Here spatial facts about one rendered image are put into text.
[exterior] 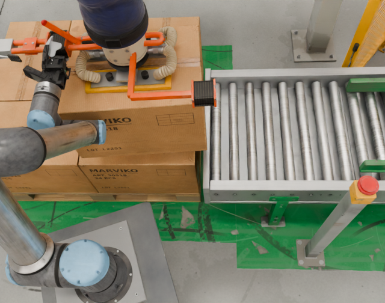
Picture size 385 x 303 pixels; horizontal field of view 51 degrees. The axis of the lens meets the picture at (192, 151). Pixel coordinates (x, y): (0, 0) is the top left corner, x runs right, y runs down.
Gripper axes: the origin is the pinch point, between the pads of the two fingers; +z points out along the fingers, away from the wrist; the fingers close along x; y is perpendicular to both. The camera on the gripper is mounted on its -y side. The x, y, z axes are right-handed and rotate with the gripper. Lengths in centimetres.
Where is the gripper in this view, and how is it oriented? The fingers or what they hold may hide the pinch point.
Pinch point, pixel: (53, 45)
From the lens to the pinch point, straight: 167.8
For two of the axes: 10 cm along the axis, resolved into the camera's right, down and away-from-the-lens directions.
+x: -0.7, -4.5, -8.9
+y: 10.0, -0.1, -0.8
